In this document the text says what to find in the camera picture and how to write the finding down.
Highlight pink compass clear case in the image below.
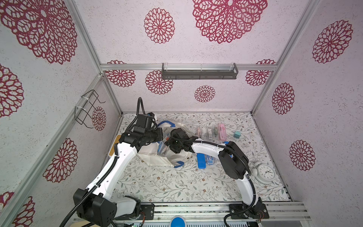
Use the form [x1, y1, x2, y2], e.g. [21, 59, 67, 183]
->
[196, 126, 203, 139]

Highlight white canvas bag blue handles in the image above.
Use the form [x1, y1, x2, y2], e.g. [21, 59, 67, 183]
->
[138, 121, 195, 168]

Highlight blue-rimmed clear case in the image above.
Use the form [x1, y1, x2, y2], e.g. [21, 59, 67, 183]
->
[197, 153, 207, 169]

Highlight clear pen case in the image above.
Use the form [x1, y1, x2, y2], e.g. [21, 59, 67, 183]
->
[207, 128, 213, 140]

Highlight clear blue-trim compass case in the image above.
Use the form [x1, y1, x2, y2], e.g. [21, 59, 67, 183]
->
[205, 155, 215, 165]

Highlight clear green compass set case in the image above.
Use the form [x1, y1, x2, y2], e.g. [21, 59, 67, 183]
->
[213, 127, 219, 139]

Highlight pink clear stationery case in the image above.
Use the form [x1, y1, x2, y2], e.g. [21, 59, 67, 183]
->
[217, 123, 227, 141]

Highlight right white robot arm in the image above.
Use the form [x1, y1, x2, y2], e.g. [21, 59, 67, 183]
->
[168, 128, 258, 210]

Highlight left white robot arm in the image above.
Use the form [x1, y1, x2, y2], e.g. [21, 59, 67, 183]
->
[60, 113, 163, 227]

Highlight white box wooden lid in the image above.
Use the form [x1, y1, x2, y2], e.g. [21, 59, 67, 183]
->
[108, 134, 121, 157]

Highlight small teal cube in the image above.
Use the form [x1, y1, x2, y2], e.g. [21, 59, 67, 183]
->
[233, 131, 241, 139]

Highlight blue round button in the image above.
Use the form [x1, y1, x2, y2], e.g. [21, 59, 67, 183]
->
[169, 216, 187, 227]

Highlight white alarm clock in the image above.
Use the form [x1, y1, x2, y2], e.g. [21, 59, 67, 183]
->
[250, 161, 277, 184]

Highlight black wire wall rack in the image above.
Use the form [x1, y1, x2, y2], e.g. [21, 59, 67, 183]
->
[73, 89, 105, 129]

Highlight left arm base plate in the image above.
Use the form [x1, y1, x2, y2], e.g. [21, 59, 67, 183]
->
[114, 203, 156, 221]

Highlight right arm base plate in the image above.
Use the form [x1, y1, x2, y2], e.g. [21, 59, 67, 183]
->
[229, 203, 270, 219]

